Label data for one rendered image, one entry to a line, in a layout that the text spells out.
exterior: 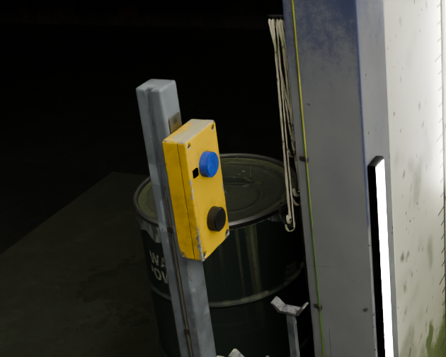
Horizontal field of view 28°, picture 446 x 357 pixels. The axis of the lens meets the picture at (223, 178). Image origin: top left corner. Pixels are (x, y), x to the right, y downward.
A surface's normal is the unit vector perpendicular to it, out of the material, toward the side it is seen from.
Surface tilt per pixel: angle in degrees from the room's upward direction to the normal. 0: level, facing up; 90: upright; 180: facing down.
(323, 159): 90
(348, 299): 90
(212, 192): 90
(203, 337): 90
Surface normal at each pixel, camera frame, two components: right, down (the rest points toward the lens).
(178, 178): -0.47, 0.42
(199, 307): 0.88, 0.10
